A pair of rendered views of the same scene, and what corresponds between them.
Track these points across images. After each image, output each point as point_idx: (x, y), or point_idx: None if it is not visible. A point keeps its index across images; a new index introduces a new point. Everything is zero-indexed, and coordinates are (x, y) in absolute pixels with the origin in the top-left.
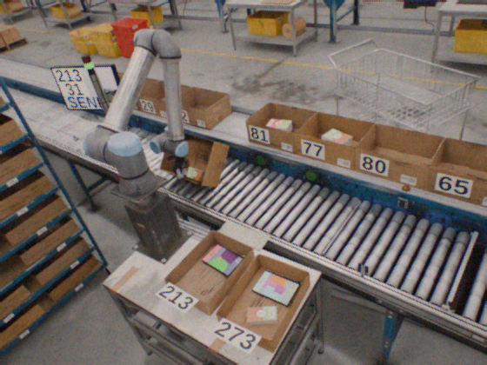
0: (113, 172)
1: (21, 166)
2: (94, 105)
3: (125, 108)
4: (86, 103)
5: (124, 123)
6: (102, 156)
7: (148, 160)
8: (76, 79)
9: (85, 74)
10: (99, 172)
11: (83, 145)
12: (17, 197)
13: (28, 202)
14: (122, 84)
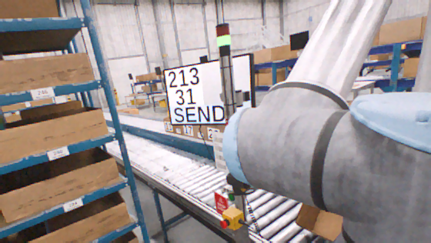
0: (206, 212)
1: (94, 182)
2: (206, 118)
3: (358, 49)
4: (195, 116)
5: (349, 91)
6: (303, 170)
7: (254, 204)
8: (191, 82)
9: (206, 73)
10: (185, 208)
11: (223, 138)
12: (76, 231)
13: (89, 241)
14: (343, 1)
